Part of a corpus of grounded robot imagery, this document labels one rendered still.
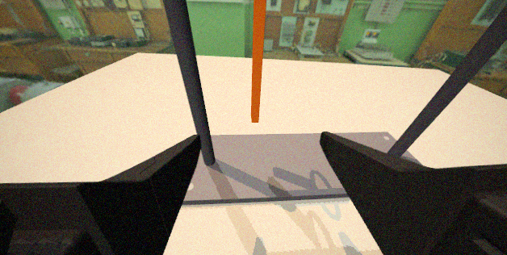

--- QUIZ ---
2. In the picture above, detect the orange handle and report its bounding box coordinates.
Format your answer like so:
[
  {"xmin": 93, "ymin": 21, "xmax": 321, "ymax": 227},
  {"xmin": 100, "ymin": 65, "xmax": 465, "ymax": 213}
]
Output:
[{"xmin": 251, "ymin": 0, "xmax": 266, "ymax": 123}]

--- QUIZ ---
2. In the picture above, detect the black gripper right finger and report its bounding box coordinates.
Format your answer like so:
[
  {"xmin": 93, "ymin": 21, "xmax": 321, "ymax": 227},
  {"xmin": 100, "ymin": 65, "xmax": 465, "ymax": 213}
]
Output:
[{"xmin": 320, "ymin": 132, "xmax": 507, "ymax": 255}]

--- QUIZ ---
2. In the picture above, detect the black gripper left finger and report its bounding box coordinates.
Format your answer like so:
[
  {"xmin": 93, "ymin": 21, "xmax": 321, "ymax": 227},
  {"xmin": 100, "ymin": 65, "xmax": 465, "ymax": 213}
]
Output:
[{"xmin": 0, "ymin": 135, "xmax": 201, "ymax": 255}]

